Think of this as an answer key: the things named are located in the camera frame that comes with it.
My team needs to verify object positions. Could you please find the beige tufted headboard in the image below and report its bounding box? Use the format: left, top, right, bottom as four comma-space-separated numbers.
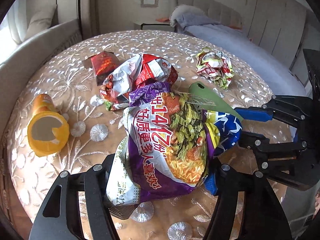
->
170, 0, 243, 29

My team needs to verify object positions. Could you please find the bed with lilac duvet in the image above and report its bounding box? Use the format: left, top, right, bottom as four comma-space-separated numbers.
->
174, 14, 306, 96

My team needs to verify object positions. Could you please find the beige window seat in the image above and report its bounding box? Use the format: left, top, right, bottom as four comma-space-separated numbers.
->
0, 20, 82, 133

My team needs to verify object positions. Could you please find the purple noodle packet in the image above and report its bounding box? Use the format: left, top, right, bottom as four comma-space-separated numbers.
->
106, 92, 220, 206

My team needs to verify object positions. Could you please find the lace floral tablecloth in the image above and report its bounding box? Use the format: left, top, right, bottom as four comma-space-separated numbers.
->
2, 30, 273, 239

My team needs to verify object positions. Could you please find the green plastic spoon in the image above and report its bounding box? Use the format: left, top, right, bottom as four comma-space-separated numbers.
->
188, 81, 243, 122

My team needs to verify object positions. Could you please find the orange item on nightstand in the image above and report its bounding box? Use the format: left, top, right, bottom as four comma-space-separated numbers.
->
156, 17, 170, 23

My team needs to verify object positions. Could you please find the beige cushion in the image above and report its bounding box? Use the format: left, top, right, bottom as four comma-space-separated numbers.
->
24, 5, 57, 41

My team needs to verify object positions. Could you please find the yellow plastic cup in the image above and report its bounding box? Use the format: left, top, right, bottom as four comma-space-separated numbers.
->
27, 94, 69, 157

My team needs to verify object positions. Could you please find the red cigarette box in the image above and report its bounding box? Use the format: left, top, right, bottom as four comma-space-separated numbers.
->
82, 51, 120, 86

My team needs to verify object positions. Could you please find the red snack bag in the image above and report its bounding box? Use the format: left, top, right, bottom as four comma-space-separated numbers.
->
99, 53, 178, 111

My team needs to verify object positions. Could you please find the blue yellow wrapper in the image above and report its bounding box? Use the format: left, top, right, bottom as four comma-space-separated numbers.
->
200, 110, 242, 195

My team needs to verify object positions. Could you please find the beige wardrobe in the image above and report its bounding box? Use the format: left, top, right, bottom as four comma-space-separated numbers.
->
248, 0, 306, 68

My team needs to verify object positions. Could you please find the lilac pillow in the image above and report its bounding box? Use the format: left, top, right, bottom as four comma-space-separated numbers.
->
169, 4, 205, 27

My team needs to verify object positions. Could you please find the framed wall switch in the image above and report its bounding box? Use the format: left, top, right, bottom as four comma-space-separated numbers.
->
140, 0, 159, 8

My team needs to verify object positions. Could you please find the green white wrapper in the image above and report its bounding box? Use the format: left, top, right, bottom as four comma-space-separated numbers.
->
196, 47, 234, 89

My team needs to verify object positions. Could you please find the grey bedside table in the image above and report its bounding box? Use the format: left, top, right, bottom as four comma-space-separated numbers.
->
133, 21, 175, 32

